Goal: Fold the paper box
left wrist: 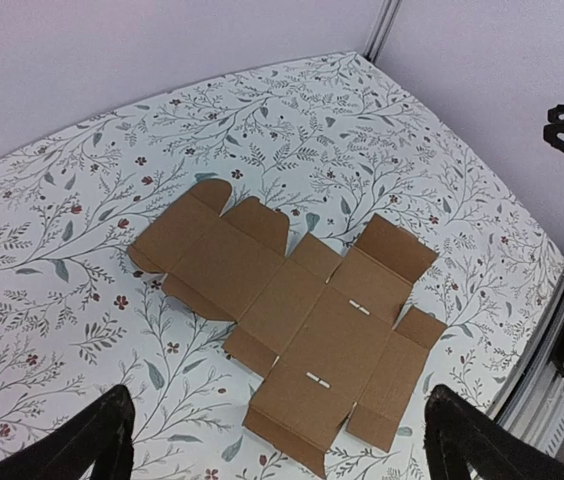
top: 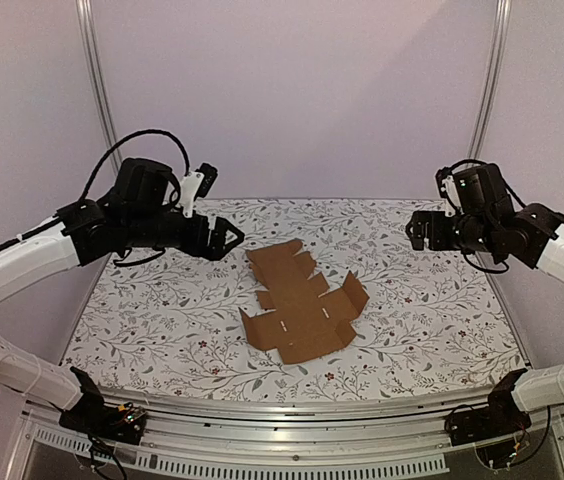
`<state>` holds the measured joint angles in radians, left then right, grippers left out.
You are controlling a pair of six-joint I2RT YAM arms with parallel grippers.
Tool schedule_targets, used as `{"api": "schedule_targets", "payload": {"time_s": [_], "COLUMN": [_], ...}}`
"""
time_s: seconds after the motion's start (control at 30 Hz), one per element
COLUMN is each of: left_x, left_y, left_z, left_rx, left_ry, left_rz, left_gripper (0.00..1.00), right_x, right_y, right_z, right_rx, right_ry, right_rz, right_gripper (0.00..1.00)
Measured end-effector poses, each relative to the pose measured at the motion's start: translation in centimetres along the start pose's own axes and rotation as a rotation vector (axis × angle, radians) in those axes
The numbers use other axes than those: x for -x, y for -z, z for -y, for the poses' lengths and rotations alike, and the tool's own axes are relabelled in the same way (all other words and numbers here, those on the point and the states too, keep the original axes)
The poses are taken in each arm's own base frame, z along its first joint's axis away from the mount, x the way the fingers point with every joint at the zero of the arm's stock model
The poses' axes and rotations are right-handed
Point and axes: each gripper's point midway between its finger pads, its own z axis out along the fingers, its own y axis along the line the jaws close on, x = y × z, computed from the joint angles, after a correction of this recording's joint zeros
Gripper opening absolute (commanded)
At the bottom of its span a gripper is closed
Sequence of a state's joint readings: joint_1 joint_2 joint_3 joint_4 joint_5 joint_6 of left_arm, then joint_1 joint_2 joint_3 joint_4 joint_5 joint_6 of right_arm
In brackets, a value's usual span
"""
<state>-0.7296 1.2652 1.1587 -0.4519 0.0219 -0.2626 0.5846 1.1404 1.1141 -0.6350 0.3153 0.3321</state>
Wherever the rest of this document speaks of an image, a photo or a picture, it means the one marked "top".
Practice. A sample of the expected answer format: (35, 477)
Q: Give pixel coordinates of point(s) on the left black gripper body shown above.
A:
(192, 244)

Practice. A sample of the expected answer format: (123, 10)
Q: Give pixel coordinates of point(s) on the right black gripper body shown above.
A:
(425, 230)

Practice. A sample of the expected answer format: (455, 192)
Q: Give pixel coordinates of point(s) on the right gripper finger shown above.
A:
(417, 223)
(417, 241)

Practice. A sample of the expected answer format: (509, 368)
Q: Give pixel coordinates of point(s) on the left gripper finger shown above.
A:
(222, 247)
(224, 226)

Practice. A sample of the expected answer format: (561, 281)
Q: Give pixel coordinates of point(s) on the brown cardboard box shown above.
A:
(302, 318)

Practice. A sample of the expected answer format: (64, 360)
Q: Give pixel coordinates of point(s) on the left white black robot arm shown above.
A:
(147, 207)

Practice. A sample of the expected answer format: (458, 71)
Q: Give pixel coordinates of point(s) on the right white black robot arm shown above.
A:
(482, 214)

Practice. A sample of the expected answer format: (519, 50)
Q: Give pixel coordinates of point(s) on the floral patterned table mat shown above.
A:
(173, 326)

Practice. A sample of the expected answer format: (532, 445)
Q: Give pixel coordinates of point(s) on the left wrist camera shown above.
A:
(194, 185)

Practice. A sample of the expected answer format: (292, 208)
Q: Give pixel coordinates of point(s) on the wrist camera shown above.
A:
(194, 185)
(448, 191)

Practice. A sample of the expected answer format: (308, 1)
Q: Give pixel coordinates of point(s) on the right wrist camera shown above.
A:
(448, 191)

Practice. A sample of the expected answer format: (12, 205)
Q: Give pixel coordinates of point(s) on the right aluminium frame post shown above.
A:
(493, 70)

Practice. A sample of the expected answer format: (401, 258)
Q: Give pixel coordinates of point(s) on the aluminium frame post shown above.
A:
(86, 22)
(493, 70)

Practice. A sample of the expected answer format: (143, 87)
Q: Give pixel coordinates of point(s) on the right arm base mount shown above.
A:
(499, 417)

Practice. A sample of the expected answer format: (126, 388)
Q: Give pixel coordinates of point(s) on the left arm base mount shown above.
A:
(124, 423)

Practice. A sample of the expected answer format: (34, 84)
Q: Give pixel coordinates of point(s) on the front aluminium rail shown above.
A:
(188, 438)

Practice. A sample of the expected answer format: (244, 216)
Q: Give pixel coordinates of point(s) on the left aluminium frame post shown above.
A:
(86, 22)

